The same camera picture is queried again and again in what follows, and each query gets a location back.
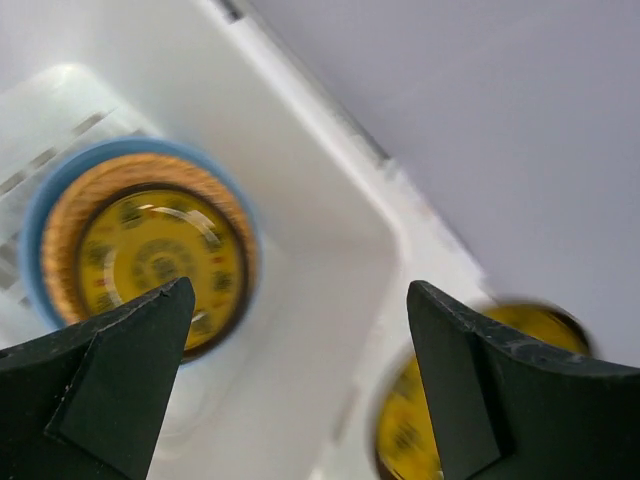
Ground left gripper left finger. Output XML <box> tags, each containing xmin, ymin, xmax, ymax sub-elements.
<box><xmin>1</xmin><ymin>277</ymin><xmax>195</xmax><ymax>479</ymax></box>

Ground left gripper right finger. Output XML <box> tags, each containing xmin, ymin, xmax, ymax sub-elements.
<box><xmin>406</xmin><ymin>280</ymin><xmax>639</xmax><ymax>479</ymax></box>

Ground gold plate dark rim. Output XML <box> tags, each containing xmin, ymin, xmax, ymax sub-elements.
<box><xmin>372</xmin><ymin>299</ymin><xmax>593</xmax><ymax>479</ymax></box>

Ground yellow patterned plate dark rim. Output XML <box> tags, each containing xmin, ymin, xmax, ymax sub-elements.
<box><xmin>75</xmin><ymin>183</ymin><xmax>250</xmax><ymax>361</ymax></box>

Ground woven bamboo round tray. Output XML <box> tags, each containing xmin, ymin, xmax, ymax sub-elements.
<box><xmin>40</xmin><ymin>153</ymin><xmax>259</xmax><ymax>326</ymax></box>

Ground blue round plate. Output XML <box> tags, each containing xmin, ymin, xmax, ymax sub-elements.
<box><xmin>19</xmin><ymin>136</ymin><xmax>262</xmax><ymax>363</ymax></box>

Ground white plastic bin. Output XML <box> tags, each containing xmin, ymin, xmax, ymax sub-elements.
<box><xmin>1</xmin><ymin>1</ymin><xmax>484</xmax><ymax>479</ymax></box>

